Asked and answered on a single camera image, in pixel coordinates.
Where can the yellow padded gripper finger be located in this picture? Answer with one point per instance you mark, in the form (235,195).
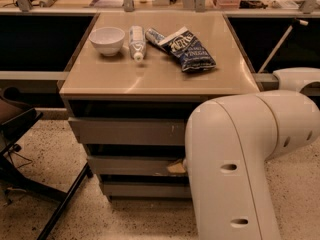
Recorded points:
(177,167)

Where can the grey drawer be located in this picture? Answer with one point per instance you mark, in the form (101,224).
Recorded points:
(163,132)
(152,191)
(141,166)

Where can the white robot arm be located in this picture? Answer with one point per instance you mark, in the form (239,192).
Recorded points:
(227,141)

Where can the grey bottom drawer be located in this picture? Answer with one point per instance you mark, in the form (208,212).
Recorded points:
(152,191)

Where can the grey drawer cabinet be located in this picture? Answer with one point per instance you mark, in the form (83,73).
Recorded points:
(156,88)

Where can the grey top drawer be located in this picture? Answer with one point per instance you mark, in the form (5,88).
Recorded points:
(163,132)

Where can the blue vinegar chip bag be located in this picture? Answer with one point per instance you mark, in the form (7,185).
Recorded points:
(185,47)

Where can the clear plastic water bottle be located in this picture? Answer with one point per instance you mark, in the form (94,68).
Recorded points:
(137,43)

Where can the white bowl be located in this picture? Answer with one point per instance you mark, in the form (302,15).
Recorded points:
(107,40)

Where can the white stick with tip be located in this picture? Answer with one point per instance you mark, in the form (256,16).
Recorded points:
(286,34)

